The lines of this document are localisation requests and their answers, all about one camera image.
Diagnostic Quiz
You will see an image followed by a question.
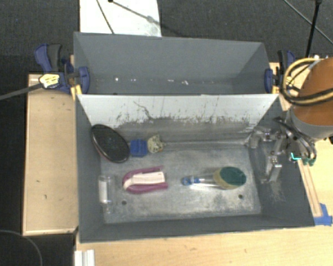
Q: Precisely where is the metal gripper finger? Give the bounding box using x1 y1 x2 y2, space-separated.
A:
260 145 285 185
244 126 284 150

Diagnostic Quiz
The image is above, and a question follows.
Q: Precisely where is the blue small block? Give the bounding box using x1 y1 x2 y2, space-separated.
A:
129 138 148 158

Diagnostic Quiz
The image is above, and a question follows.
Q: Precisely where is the green and yellow round sponge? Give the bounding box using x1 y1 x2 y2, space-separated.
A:
213 166 248 191

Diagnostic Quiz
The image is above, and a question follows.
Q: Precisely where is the grey metal bin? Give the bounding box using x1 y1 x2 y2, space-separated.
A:
72 31 316 243

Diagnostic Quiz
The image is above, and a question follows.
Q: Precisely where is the clear glass jar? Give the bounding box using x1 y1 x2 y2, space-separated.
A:
98 175 115 214

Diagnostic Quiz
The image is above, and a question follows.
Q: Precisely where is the speckled beige stone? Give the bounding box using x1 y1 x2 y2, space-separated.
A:
146 134 165 154

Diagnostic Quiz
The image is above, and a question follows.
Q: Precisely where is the pale wood board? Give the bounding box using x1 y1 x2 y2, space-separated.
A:
21 72 80 237

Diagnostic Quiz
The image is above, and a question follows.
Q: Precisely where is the clear tube with blue cap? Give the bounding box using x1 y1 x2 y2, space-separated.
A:
180 172 221 188

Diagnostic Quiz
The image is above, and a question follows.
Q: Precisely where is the purple and white tool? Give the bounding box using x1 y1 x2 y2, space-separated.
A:
122 165 169 196

